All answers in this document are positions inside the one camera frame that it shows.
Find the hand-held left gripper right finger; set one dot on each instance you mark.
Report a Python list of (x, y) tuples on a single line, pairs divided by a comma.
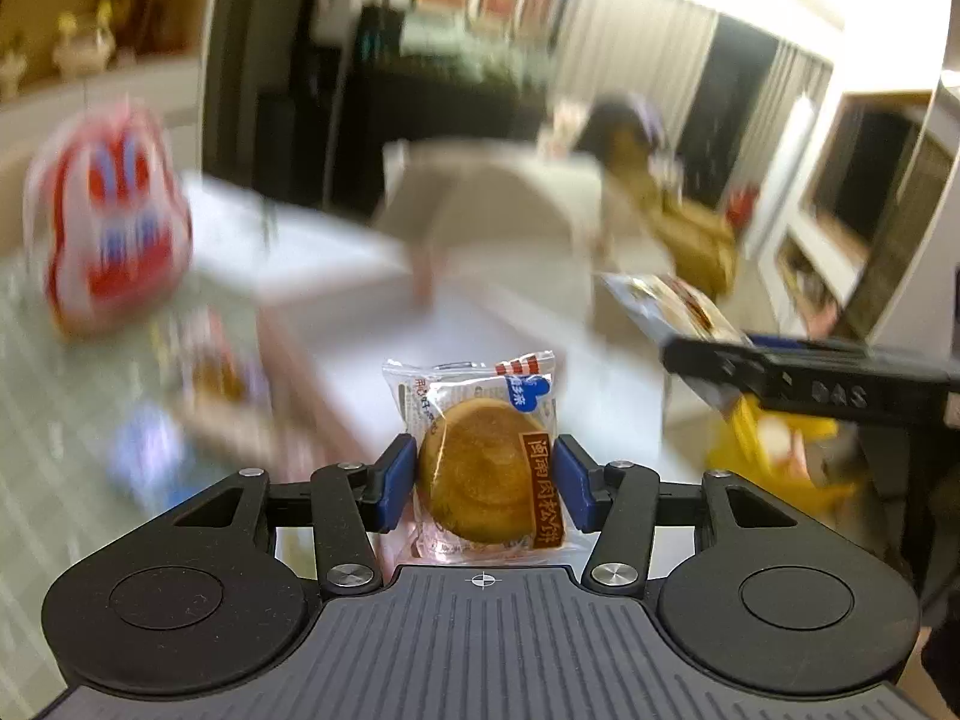
[(570, 484)]

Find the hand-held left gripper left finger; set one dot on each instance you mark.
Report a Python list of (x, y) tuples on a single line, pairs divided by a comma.
[(401, 481)]

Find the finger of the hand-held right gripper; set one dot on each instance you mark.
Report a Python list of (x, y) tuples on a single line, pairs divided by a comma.
[(780, 341), (825, 390)]

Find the round brown pastry packet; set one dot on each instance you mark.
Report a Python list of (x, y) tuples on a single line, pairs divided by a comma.
[(480, 457)]

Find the grey pastry snack packet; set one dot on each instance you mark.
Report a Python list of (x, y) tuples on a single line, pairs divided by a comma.
[(675, 307)]

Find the pink cardboard box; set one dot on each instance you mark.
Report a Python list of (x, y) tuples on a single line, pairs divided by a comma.
[(345, 382)]

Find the blue snack packet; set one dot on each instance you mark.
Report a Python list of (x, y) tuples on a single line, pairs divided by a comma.
[(142, 442)]

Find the yellow plastic object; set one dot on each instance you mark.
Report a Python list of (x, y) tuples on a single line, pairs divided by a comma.
[(780, 457)]

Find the brown and red snack packet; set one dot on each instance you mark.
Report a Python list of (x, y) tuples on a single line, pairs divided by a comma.
[(214, 379)]

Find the beige box lid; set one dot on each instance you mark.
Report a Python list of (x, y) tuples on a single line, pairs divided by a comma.
[(487, 202)]

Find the green checkered tablecloth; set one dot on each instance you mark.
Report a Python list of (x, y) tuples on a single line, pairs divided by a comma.
[(45, 427)]

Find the red and white rabbit bag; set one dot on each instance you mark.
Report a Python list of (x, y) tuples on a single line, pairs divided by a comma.
[(112, 240)]

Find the black cabinet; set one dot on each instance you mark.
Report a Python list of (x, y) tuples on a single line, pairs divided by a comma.
[(420, 105)]

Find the yellow and white figurine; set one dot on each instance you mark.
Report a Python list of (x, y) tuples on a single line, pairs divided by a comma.
[(84, 41)]

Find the wooden wall unit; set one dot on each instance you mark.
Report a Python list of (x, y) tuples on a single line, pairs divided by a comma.
[(862, 165)]

